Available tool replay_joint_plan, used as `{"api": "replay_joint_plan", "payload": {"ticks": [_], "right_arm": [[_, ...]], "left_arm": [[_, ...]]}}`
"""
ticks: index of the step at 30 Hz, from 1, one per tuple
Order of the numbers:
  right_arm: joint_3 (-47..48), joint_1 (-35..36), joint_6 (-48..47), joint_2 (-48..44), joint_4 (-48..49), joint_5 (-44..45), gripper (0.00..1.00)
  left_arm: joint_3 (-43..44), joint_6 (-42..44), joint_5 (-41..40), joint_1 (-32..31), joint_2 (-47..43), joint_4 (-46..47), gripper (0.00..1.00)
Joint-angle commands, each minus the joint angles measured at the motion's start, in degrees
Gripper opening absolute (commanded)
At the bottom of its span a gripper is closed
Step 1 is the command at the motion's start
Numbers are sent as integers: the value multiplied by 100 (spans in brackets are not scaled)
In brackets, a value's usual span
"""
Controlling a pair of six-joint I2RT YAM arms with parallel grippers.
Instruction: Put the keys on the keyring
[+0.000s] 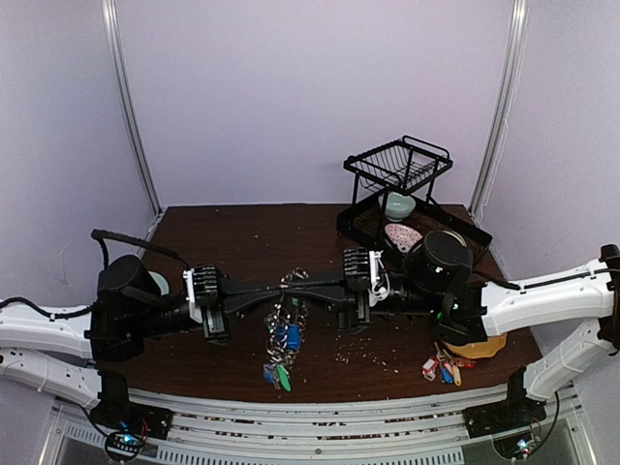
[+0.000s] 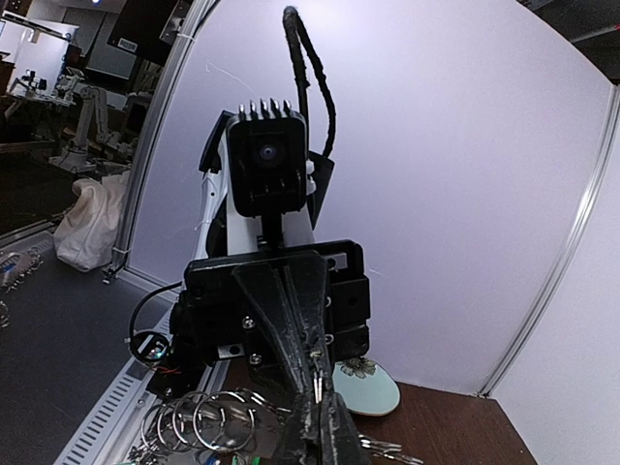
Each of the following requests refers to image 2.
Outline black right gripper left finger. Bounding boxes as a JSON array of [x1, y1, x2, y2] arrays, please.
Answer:
[[273, 394, 321, 464]]

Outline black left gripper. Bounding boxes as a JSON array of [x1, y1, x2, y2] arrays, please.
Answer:
[[170, 240, 370, 406]]

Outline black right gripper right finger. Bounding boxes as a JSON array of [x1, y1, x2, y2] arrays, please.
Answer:
[[319, 392, 372, 465]]

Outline grey disc keyring organizer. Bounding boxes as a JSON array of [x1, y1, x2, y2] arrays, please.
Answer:
[[128, 387, 422, 465]]

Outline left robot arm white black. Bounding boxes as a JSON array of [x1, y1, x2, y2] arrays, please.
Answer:
[[169, 104, 370, 410]]

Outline teal plate with flower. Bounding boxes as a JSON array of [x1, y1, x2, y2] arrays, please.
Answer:
[[332, 356, 401, 417]]

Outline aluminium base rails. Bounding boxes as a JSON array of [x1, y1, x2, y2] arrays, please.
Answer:
[[55, 360, 229, 464]]

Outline white cloth bag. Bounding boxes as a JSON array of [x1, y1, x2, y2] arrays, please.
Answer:
[[53, 170, 130, 272]]

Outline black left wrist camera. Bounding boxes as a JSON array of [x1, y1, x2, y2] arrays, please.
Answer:
[[226, 99, 308, 217]]

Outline aluminium corner frame post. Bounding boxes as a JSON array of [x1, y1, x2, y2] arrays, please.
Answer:
[[477, 84, 620, 398]]

